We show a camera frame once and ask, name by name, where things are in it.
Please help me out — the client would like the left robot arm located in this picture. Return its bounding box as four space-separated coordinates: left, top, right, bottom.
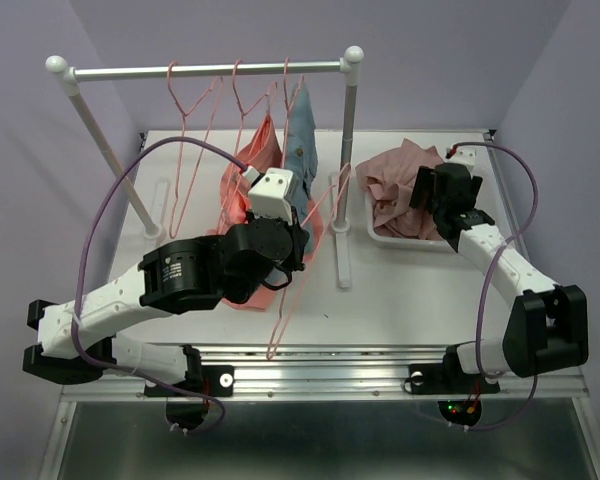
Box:
23 217 309 396

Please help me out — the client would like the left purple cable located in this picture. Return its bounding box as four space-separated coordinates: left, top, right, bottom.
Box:
74 138 254 436

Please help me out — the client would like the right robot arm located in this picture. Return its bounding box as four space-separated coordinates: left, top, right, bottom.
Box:
404 162 588 395

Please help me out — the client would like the white plastic basket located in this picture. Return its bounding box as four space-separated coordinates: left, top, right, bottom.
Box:
364 158 487 253

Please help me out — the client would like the blue denim skirt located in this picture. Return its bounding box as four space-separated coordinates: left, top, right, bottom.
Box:
284 83 318 207

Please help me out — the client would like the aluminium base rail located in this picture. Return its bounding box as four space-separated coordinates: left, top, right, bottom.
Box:
60 345 589 402

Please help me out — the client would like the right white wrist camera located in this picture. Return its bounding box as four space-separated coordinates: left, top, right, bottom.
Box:
444 146 477 169

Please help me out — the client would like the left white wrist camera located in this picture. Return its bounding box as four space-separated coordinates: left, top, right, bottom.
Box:
247 168 295 225

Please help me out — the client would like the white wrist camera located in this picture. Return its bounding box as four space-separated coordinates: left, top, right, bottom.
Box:
247 168 295 225
444 146 477 169

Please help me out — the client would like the white clothes rack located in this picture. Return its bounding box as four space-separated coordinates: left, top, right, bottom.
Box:
45 45 364 290

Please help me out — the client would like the coral pink skirt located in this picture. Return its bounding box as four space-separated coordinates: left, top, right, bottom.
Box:
207 113 326 312

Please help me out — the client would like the dusty pink ruffled skirt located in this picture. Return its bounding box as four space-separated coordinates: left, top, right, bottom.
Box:
356 138 443 241

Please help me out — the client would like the pink wire hanger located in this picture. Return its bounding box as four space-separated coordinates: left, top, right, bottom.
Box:
281 57 305 168
265 166 351 361
167 61 224 240
219 60 281 228

